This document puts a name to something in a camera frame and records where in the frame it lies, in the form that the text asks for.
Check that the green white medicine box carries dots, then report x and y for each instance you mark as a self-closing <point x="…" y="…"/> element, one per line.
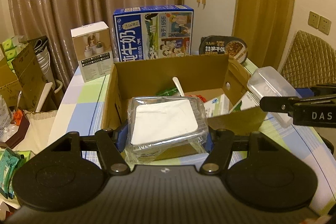
<point x="247" y="101"/>

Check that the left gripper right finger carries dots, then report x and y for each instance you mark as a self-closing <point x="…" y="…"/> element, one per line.
<point x="219" y="157"/>

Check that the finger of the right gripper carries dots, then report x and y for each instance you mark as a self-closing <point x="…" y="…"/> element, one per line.
<point x="318" y="90"/>
<point x="289" y="104"/>

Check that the cardboard boxes pile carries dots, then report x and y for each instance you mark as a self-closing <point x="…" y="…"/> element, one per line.
<point x="25" y="69"/>

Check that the white beige product box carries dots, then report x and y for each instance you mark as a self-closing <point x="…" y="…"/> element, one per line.
<point x="93" y="50"/>

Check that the red candy packet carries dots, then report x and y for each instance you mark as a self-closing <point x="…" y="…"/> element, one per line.
<point x="201" y="98"/>

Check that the white plastic spoon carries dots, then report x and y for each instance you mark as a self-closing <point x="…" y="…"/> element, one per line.
<point x="178" y="86"/>

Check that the checked tablecloth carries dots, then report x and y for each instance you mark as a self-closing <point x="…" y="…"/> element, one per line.
<point x="82" y="108"/>

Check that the golden curtain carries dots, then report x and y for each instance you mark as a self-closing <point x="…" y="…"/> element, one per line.
<point x="264" y="26"/>

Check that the clear white box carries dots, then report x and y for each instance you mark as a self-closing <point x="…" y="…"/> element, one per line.
<point x="161" y="128"/>

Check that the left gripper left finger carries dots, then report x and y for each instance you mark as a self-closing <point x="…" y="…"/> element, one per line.
<point x="109" y="156"/>

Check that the white green tablet box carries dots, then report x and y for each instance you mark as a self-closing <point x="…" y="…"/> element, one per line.
<point x="218" y="106"/>

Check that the blue milk carton box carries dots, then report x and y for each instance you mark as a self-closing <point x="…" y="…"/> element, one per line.
<point x="153" y="32"/>

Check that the clear plastic lidded case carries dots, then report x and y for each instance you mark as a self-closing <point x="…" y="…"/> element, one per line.
<point x="267" y="81"/>

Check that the silver green foil bag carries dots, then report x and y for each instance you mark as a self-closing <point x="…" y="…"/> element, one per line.
<point x="168" y="92"/>

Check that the black instant rice bowl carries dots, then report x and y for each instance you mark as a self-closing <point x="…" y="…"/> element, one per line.
<point x="219" y="45"/>

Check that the quilted brown chair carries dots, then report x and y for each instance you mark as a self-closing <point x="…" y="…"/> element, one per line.
<point x="309" y="62"/>

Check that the brown cardboard box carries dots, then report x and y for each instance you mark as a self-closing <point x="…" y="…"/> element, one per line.
<point x="206" y="75"/>

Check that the wall socket plate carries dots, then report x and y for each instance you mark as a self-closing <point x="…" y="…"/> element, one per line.
<point x="319" y="23"/>

